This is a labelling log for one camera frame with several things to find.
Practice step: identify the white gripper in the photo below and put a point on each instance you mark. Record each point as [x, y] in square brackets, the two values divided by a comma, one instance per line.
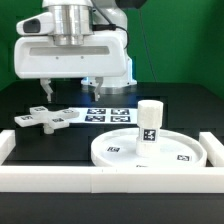
[101, 55]

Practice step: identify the white cross-shaped table base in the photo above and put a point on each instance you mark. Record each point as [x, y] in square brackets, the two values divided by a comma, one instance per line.
[51, 120]

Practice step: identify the white round table top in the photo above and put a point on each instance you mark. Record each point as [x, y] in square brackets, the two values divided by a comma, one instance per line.
[164, 148]

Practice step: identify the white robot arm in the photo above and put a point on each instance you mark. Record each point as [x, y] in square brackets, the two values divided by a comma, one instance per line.
[69, 21]

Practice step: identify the white marker sheet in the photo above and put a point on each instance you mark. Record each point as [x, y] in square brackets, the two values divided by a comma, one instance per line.
[105, 116]

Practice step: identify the white left fence bar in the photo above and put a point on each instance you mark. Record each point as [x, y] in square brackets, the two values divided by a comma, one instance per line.
[7, 144]

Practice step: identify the white fence bar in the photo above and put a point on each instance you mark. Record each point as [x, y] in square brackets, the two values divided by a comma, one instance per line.
[7, 144]
[110, 180]
[213, 147]

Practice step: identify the white front fence bar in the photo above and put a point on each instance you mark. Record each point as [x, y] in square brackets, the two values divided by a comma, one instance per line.
[110, 180]

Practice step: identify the white right fence bar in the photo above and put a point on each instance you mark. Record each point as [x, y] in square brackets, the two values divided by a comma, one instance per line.
[213, 147]

